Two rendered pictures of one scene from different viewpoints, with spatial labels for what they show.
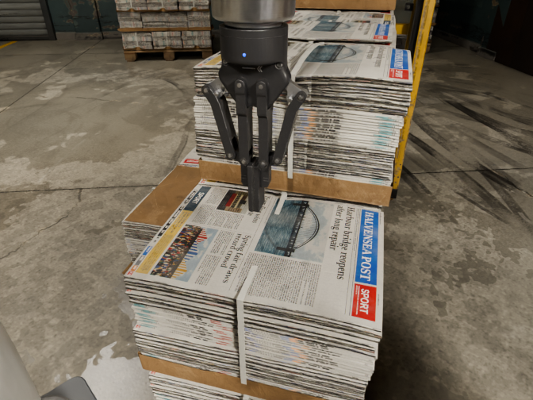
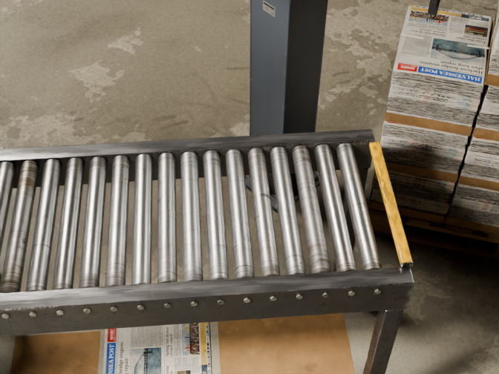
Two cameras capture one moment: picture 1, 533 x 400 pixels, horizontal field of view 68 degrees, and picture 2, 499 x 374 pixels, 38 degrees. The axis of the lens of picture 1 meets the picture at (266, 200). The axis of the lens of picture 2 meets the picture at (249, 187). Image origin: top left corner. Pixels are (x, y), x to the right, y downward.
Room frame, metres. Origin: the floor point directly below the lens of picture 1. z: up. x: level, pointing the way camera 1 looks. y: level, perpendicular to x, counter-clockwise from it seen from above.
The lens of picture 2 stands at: (-0.09, -1.96, 2.30)
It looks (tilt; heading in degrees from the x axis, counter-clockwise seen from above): 48 degrees down; 91
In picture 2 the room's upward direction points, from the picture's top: straight up
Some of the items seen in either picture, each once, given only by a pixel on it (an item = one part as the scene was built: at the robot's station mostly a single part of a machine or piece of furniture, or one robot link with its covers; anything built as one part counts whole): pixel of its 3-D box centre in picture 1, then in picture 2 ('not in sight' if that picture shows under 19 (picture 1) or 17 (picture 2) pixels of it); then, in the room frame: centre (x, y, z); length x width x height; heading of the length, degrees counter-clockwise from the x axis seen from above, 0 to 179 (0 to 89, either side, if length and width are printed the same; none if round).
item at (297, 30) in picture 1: (318, 29); not in sight; (1.09, -0.13, 1.06); 0.37 x 0.29 x 0.01; 74
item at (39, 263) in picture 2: not in sight; (44, 225); (-0.65, -0.75, 0.77); 0.47 x 0.05 x 0.05; 95
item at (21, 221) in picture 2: not in sight; (20, 226); (-0.72, -0.75, 0.77); 0.47 x 0.05 x 0.05; 95
